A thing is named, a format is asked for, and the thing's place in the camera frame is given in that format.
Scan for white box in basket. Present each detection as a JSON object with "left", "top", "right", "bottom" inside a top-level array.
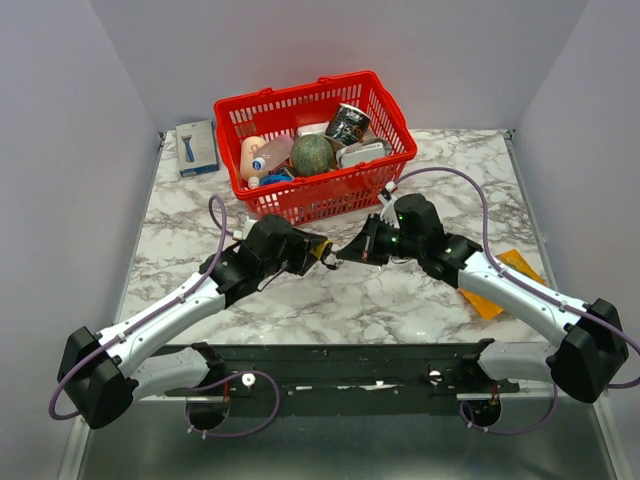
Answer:
[{"left": 297, "top": 122, "right": 329, "bottom": 137}]

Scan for yellow black padlock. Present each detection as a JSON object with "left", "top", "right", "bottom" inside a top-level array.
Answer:
[{"left": 311, "top": 240, "right": 333, "bottom": 262}]

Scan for orange snack bag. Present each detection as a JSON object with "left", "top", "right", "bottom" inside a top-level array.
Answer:
[{"left": 458, "top": 249, "right": 549, "bottom": 327}]

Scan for red plastic shopping basket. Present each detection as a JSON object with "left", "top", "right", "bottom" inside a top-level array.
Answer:
[{"left": 213, "top": 70, "right": 417, "bottom": 224}]

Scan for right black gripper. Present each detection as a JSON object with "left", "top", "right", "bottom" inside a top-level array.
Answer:
[{"left": 339, "top": 212, "right": 424, "bottom": 265}]

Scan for blue razor package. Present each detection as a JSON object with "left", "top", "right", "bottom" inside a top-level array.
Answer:
[{"left": 176, "top": 120, "right": 219, "bottom": 177}]

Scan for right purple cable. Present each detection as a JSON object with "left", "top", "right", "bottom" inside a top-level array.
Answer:
[{"left": 387, "top": 166, "right": 640, "bottom": 436}]

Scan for pink lotion bottle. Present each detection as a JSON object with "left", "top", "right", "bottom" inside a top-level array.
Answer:
[{"left": 240, "top": 134, "right": 294, "bottom": 189}]

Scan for black printed can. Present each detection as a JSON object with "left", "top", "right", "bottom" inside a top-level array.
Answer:
[{"left": 324, "top": 103, "right": 371, "bottom": 146}]

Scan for blue object in basket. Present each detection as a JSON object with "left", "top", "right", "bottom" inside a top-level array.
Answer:
[{"left": 259, "top": 168, "right": 296, "bottom": 186}]

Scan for green round melon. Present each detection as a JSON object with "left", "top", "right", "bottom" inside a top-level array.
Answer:
[{"left": 290, "top": 135, "right": 334, "bottom": 177}]

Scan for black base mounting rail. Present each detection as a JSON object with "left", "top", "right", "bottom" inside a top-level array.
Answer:
[{"left": 168, "top": 340, "right": 519, "bottom": 419}]

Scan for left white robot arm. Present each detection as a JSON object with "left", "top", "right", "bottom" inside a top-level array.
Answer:
[{"left": 54, "top": 214, "right": 332, "bottom": 429}]

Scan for silver key bunch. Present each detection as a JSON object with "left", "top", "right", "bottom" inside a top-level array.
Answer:
[{"left": 321, "top": 254, "right": 344, "bottom": 271}]

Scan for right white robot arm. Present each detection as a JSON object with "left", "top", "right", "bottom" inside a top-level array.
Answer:
[{"left": 337, "top": 194, "right": 629, "bottom": 403}]

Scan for silver tin container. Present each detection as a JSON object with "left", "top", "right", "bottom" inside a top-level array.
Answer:
[{"left": 336, "top": 138, "right": 392, "bottom": 169}]

